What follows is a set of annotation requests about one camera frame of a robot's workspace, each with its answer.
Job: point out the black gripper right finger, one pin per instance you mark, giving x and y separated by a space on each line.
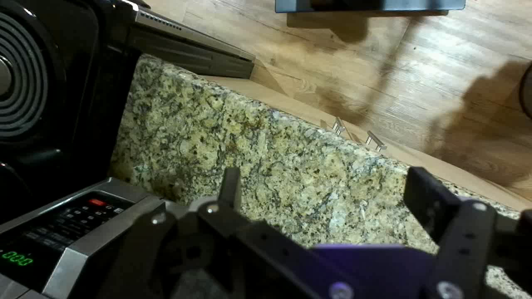
470 236

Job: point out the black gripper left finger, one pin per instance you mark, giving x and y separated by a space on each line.
246 260

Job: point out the stainless steel microwave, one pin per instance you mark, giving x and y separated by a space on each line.
64 248

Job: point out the black Keurig coffee machine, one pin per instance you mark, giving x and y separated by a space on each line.
64 74

